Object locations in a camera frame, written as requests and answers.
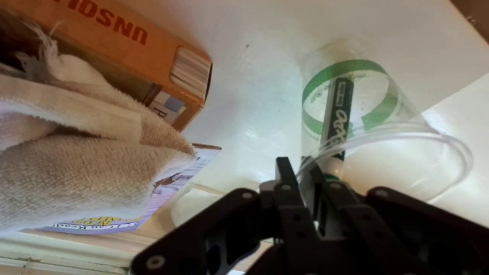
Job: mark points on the purple picture book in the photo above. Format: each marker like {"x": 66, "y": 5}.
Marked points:
{"x": 179, "y": 183}

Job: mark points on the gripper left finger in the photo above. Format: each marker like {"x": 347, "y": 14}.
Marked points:
{"x": 229, "y": 221}

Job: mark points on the white box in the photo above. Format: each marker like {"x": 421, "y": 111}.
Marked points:
{"x": 471, "y": 110}

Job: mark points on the clear plastic cup green band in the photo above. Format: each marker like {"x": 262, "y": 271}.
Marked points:
{"x": 378, "y": 103}

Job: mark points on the beige towel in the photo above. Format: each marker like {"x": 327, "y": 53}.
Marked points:
{"x": 76, "y": 168}

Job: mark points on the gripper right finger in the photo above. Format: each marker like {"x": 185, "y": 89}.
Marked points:
{"x": 401, "y": 225}

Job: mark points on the green marker pen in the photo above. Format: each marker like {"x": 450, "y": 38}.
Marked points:
{"x": 338, "y": 114}

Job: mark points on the orange book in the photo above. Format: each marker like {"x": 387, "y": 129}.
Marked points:
{"x": 126, "y": 49}

